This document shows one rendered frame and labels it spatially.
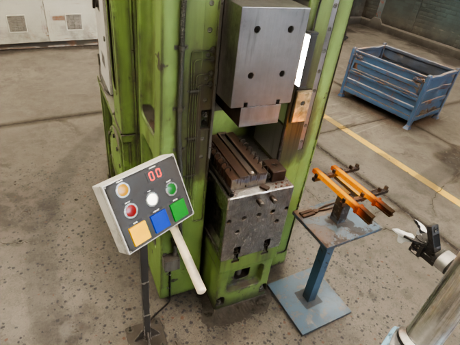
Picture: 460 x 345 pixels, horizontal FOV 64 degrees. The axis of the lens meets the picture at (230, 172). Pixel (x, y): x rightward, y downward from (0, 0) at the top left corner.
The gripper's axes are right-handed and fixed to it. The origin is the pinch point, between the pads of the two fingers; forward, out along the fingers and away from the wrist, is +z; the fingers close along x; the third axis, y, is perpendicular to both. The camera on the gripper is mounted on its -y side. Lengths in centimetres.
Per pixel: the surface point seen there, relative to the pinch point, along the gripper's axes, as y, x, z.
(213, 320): 98, -64, 46
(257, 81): -50, -52, 56
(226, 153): -1, -49, 77
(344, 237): 26.3, -6.5, 20.6
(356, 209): -0.1, -14.2, 15.0
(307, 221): 26.4, -17.1, 38.3
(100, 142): 98, -79, 274
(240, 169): -1, -50, 62
